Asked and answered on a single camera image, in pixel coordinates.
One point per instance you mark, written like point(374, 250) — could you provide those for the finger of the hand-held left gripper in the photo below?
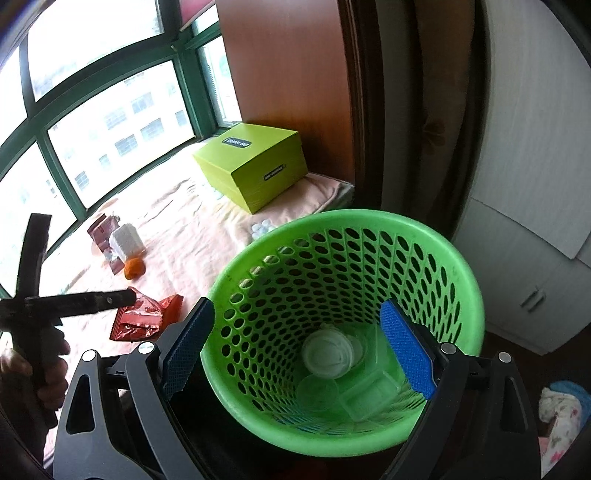
point(83, 302)

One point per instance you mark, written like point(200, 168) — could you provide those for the white paper carton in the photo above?
point(125, 242)

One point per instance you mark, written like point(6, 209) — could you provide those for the floral cloth bundle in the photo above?
point(561, 415)

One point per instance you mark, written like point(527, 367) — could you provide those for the dark red snack packet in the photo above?
point(101, 230)

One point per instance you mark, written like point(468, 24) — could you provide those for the clear plastic tray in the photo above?
point(374, 397)

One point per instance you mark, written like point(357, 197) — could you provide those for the white round plastic container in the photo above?
point(325, 355)

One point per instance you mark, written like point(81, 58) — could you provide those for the person's left hand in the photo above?
point(60, 378)

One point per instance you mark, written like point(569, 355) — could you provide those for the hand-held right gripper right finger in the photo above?
point(406, 350)

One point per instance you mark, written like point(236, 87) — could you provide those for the pink printed blanket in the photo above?
point(194, 240)

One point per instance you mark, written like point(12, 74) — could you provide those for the green window frame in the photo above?
point(187, 97)

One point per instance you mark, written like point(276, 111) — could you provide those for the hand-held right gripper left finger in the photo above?
point(189, 346)

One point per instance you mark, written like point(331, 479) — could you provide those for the clear plastic cup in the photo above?
point(318, 392)

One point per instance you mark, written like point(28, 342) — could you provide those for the white wardrobe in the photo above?
point(531, 184)

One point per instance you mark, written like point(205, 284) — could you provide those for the green mesh basket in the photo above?
point(461, 295)

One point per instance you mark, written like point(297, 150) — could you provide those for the pink roller blind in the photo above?
point(198, 9)

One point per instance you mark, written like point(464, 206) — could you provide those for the small orange fruit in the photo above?
point(134, 268)

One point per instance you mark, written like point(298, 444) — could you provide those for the brown wooden cabinet side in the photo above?
point(286, 69)

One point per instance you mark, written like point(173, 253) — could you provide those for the green cardboard box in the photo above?
point(258, 152)

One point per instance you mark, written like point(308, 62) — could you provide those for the clear round plastic lid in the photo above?
point(360, 350)

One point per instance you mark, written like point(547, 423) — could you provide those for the red foil snack packet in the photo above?
point(147, 318)

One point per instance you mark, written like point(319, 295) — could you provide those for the dark brown curtain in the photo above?
point(415, 115)

